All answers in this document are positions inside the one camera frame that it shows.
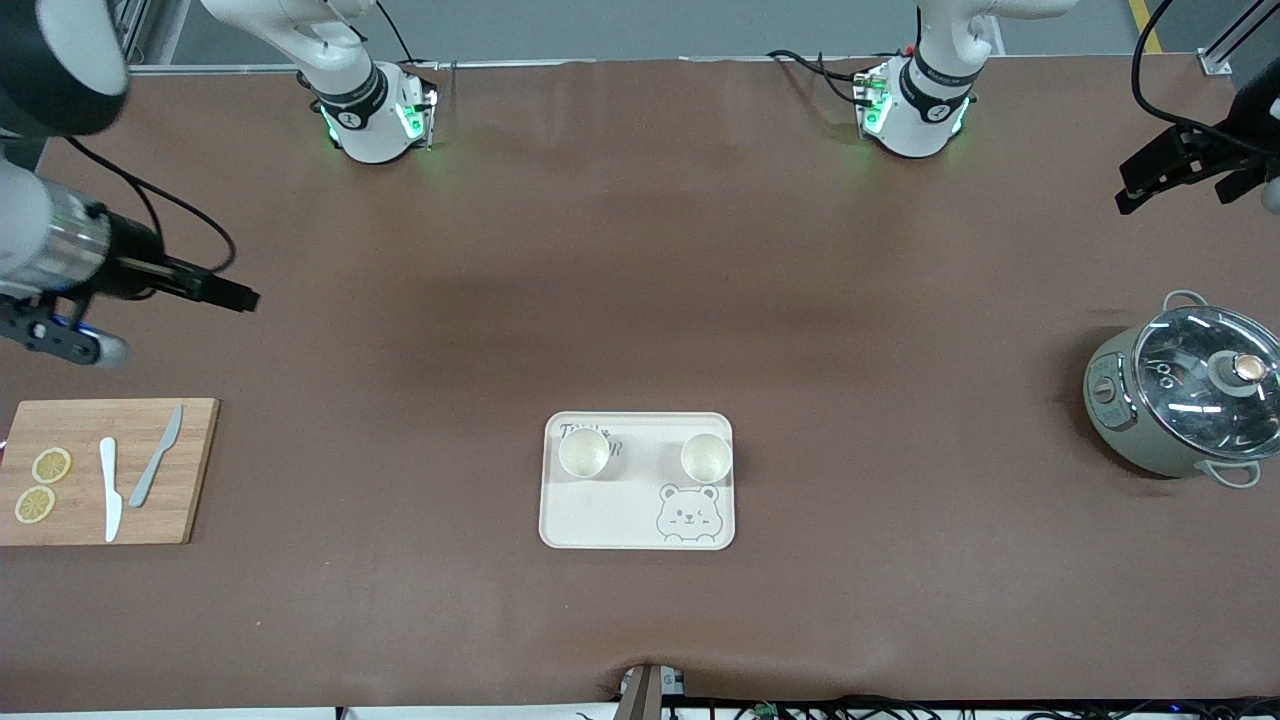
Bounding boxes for white IKEA cup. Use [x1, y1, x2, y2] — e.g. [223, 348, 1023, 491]
[557, 427, 612, 479]
[680, 432, 733, 483]

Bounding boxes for cream bear print tray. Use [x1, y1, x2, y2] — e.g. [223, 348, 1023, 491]
[539, 411, 736, 551]

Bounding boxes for bamboo cutting board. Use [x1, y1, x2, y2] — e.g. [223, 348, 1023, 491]
[0, 398, 220, 547]

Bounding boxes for grey plastic knife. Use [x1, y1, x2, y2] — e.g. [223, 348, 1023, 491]
[129, 404, 185, 509]

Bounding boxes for glass pot lid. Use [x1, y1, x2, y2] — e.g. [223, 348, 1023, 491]
[1133, 305, 1280, 461]

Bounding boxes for white plastic knife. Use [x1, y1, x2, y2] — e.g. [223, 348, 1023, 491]
[99, 437, 123, 543]

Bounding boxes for grey-green electric pot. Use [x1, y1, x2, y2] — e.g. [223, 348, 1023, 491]
[1083, 290, 1280, 489]

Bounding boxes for brown table cover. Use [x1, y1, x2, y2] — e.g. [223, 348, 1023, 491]
[0, 55, 1280, 714]

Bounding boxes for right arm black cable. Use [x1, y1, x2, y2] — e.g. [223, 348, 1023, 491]
[64, 134, 238, 277]

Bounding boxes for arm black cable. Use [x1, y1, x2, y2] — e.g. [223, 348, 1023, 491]
[64, 134, 238, 277]
[1130, 0, 1280, 161]

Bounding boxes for aluminium frame profile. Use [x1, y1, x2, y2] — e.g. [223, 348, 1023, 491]
[110, 0, 153, 76]
[1198, 0, 1280, 77]

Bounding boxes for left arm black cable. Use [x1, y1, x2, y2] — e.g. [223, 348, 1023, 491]
[1130, 0, 1280, 161]

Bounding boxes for black base cable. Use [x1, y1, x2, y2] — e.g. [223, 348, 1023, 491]
[375, 0, 442, 73]

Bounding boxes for black base cables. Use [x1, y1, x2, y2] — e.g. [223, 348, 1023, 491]
[767, 47, 873, 107]

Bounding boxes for metal camera mount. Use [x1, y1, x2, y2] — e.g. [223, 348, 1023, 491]
[617, 662, 687, 720]

